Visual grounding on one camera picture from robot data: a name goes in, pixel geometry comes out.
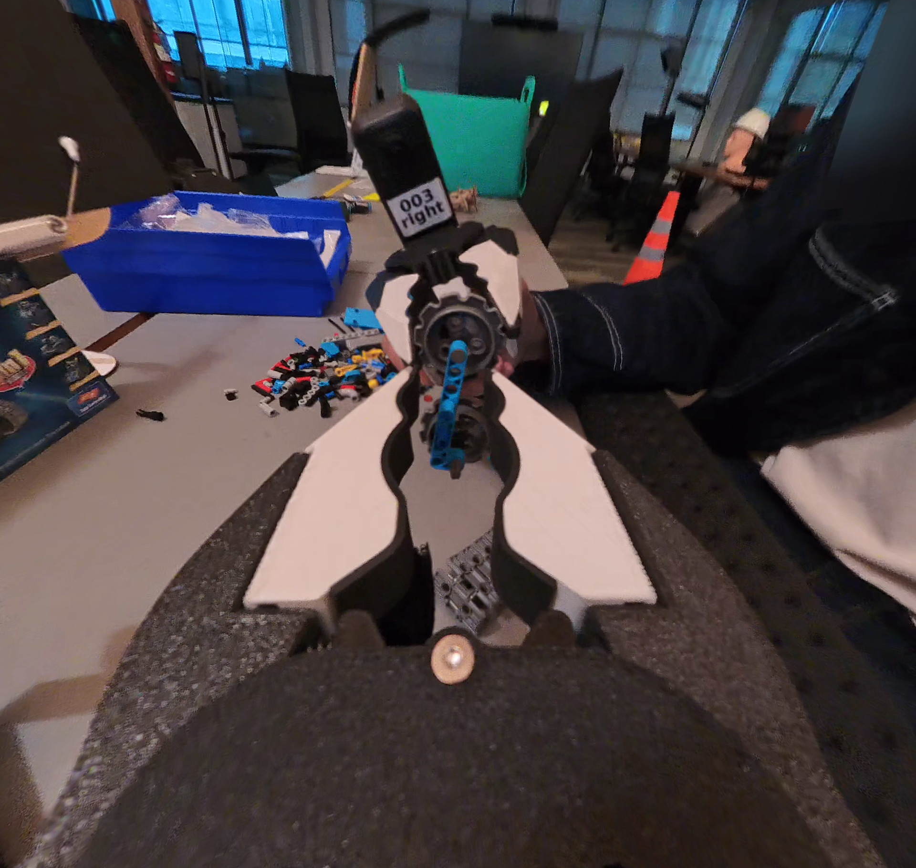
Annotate person's right hand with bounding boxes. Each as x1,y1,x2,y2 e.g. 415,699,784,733
495,280,552,382

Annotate wooden post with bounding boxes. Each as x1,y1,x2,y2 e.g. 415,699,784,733
96,0,176,96

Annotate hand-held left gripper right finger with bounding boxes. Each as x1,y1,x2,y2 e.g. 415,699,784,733
492,370,659,629

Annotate blue robot kit box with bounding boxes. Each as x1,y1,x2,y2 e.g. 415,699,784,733
0,260,119,482

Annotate person's denim jacket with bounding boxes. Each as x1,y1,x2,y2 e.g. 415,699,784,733
680,73,916,457

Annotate wire with white plug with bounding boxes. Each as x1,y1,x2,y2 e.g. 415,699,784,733
59,136,81,218

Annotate white plank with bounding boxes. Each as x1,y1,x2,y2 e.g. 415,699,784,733
0,209,112,257

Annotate grey toy track belt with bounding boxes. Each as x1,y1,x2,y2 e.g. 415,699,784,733
433,532,502,633

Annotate short blue toy beam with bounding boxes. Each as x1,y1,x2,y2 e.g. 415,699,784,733
428,340,471,479

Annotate pile of red black bricks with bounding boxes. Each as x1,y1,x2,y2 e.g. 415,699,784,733
250,335,402,419

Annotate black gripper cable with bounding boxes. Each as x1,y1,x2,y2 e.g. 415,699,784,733
349,10,430,106

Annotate person's right forearm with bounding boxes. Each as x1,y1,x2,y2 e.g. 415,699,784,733
533,224,817,400

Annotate black dimpled pad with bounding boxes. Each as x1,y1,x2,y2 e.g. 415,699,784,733
580,388,916,868

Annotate clear plastic bags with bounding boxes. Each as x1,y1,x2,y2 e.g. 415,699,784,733
107,195,343,268

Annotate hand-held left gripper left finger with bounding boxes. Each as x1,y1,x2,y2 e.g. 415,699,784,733
242,369,416,610

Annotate person's pale trousers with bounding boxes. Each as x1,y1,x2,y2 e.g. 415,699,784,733
760,410,916,611

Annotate blue plastic bin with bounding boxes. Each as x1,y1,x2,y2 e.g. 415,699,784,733
61,191,353,318

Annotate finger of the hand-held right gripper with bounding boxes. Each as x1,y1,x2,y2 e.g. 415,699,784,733
375,270,417,366
458,237,527,339

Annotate teal fabric tote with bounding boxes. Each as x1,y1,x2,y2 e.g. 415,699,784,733
397,63,538,199

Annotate black partition panel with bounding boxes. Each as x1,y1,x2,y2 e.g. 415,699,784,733
0,0,173,223

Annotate orange traffic cone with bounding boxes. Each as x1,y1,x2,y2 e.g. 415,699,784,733
623,190,682,285

